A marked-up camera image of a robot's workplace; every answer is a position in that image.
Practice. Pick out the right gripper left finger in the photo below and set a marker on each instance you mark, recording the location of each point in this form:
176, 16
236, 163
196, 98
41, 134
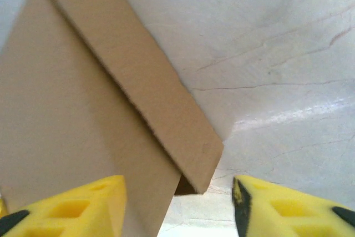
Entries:
69, 209

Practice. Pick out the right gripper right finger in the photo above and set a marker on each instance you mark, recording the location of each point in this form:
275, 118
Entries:
291, 212

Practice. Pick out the brown cardboard box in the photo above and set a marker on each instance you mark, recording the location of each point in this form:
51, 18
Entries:
69, 95

